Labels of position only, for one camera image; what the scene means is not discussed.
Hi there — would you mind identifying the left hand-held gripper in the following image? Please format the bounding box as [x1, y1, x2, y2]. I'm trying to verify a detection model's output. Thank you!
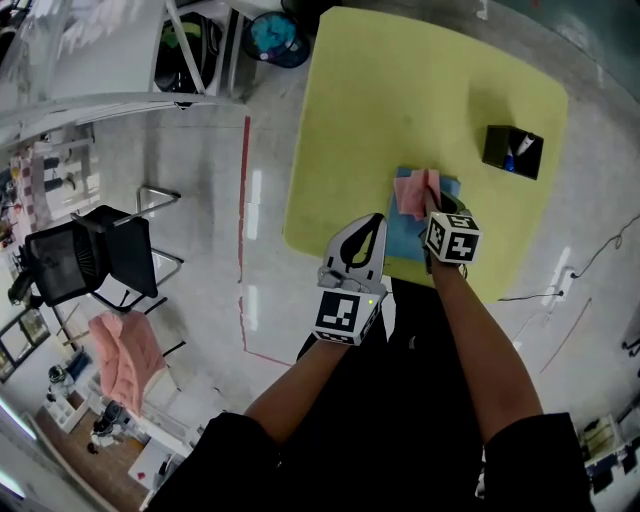
[312, 213, 389, 347]

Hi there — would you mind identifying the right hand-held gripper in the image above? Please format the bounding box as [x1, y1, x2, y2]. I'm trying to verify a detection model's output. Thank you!
[422, 185, 482, 279]

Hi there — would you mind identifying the pink cloth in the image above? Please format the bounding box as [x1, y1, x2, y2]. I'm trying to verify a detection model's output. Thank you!
[393, 168, 442, 222]

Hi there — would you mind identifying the blue notebook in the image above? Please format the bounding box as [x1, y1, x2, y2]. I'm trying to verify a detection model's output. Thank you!
[385, 166, 464, 264]

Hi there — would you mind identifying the person's left forearm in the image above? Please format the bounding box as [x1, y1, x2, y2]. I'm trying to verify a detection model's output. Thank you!
[243, 337, 352, 447]

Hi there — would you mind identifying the person's right forearm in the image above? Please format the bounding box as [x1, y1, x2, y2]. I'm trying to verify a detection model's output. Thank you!
[428, 259, 545, 447]

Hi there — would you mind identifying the black square pen holder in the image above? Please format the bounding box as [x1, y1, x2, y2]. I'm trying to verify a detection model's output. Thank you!
[481, 124, 545, 182]

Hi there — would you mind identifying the yellow-green tablecloth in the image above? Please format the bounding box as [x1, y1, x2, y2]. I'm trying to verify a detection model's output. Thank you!
[282, 5, 570, 305]

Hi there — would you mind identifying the white power strip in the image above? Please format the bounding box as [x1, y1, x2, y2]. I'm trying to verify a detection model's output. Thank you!
[548, 267, 577, 305]

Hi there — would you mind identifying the person's black clothing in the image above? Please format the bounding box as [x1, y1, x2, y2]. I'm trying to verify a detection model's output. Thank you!
[144, 277, 597, 512]

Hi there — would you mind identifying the mesh wastebasket with blue trash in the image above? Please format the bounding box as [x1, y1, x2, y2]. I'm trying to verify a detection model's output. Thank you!
[242, 10, 312, 69]

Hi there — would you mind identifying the black mesh office chair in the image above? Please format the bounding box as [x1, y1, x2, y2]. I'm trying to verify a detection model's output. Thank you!
[23, 185, 185, 315]

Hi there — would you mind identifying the empty black mesh wastebasket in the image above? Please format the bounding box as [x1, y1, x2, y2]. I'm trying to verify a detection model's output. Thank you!
[279, 0, 332, 22]

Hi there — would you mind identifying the pink padded jacket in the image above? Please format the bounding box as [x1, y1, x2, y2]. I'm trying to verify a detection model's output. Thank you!
[88, 310, 169, 419]

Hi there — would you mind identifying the green and black bag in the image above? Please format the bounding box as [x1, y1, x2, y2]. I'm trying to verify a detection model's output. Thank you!
[153, 12, 224, 94]

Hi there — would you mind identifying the small white black robot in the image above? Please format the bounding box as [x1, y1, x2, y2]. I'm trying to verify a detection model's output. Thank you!
[88, 399, 132, 454]
[46, 364, 77, 402]

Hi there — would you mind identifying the table with checked cloth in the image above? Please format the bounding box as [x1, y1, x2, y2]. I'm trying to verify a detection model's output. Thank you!
[8, 127, 97, 236]

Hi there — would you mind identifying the white metal shelf rack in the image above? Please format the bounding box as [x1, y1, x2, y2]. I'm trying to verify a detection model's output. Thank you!
[0, 0, 252, 147]

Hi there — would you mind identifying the black power cable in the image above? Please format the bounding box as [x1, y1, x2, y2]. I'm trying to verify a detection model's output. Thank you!
[497, 290, 566, 303]
[569, 214, 640, 279]

